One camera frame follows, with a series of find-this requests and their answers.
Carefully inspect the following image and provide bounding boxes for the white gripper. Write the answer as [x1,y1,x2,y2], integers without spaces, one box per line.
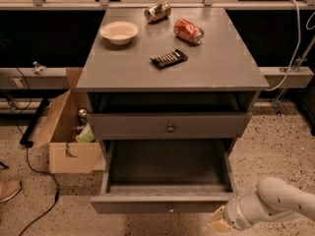
[207,197,252,233]

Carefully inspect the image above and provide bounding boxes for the grey drawer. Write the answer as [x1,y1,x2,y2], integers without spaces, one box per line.
[89,112,251,140]
[92,139,237,213]

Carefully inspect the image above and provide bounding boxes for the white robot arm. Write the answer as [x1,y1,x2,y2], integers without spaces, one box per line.
[207,177,315,232]

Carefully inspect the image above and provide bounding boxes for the grey wooden drawer cabinet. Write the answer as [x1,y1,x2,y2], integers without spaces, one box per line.
[76,7,270,155]

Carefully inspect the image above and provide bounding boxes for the green packet in box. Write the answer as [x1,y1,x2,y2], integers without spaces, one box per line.
[75,123,95,143]

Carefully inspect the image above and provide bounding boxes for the open cardboard box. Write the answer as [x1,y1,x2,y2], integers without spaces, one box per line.
[32,68,105,173]

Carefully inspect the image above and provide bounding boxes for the black snack bar packet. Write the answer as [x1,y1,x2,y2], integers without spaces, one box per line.
[150,49,188,70]

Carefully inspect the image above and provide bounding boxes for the metal bottle in box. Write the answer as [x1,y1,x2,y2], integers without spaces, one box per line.
[78,108,88,124]

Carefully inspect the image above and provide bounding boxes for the red soda can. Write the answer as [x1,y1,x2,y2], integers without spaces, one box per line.
[173,19,204,45]

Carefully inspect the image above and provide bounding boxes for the tan shoe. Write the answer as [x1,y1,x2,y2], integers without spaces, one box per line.
[0,180,21,203]

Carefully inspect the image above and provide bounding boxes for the white ceramic bowl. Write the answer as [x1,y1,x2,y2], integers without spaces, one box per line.
[99,22,139,45]

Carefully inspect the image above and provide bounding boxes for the gold soda can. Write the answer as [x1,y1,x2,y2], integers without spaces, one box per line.
[144,1,171,23]

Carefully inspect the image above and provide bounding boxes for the clear plastic bottle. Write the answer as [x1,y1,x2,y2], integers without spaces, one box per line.
[32,61,47,76]

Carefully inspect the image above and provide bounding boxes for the white hanging cable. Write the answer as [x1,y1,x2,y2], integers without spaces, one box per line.
[264,0,302,92]

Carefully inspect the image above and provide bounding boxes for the black floor cable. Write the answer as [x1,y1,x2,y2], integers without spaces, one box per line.
[0,39,61,236]

